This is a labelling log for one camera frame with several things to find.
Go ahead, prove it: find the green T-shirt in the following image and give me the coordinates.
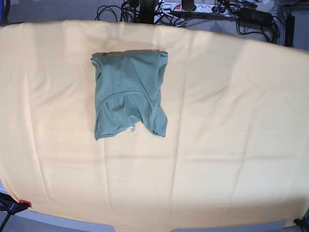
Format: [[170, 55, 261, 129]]
[[91, 50, 168, 140]]

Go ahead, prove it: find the yellow table cloth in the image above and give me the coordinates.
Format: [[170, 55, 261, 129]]
[[0, 20, 309, 232]]

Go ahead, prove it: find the white power strip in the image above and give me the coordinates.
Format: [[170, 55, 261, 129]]
[[157, 2, 232, 17]]

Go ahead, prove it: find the black power adapter brick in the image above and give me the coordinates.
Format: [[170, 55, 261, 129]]
[[238, 8, 273, 27]]

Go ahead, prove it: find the black box far right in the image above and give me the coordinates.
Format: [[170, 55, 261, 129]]
[[284, 14, 295, 47]]

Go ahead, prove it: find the red and blue clamp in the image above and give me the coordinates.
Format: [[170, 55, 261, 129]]
[[0, 192, 32, 227]]

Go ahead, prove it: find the black clamp right corner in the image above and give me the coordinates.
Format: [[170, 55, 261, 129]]
[[293, 212, 309, 232]]

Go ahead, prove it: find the black centre stand post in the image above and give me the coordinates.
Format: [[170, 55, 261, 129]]
[[138, 0, 158, 24]]

